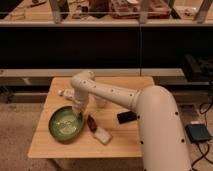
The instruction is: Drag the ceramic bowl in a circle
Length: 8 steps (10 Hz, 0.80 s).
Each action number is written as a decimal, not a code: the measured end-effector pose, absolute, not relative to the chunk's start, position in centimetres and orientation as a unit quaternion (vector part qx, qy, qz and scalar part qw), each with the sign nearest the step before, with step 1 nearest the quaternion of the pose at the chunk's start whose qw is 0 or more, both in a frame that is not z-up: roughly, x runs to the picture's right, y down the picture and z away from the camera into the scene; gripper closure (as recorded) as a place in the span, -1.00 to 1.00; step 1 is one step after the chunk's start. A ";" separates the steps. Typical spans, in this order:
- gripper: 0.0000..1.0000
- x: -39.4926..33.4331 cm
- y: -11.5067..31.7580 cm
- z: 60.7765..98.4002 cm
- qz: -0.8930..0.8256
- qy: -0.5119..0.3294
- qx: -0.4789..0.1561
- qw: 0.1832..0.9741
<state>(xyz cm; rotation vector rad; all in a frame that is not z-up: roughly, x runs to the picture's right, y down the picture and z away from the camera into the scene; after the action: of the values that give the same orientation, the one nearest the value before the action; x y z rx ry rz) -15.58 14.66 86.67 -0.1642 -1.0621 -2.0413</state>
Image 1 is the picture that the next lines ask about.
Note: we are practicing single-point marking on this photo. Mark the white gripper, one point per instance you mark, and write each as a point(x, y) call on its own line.
point(79, 106)

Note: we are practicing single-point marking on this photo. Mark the green ceramic bowl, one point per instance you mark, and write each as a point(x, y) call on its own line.
point(64, 124)

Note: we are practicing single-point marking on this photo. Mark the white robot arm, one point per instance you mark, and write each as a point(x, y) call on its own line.
point(161, 132)

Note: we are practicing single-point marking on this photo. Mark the wooden table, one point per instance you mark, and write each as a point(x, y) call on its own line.
point(124, 143)

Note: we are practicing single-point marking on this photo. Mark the black rectangular box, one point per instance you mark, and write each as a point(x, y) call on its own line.
point(125, 117)

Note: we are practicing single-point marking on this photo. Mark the black foot pedal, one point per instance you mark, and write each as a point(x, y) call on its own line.
point(197, 133)

